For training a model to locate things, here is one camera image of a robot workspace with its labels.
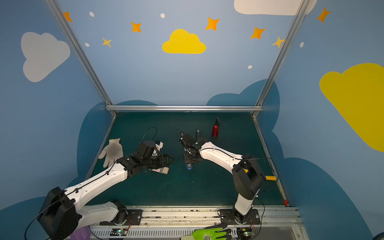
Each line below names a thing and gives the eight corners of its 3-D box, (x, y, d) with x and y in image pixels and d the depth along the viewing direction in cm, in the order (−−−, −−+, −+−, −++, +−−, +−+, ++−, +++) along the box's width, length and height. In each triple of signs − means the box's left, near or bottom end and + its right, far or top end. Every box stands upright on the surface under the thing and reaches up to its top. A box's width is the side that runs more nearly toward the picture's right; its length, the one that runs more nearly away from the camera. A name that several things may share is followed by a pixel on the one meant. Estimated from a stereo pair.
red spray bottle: (212, 139, 108) (215, 123, 94) (211, 133, 111) (214, 117, 97) (217, 139, 108) (221, 123, 94) (216, 133, 111) (220, 117, 98)
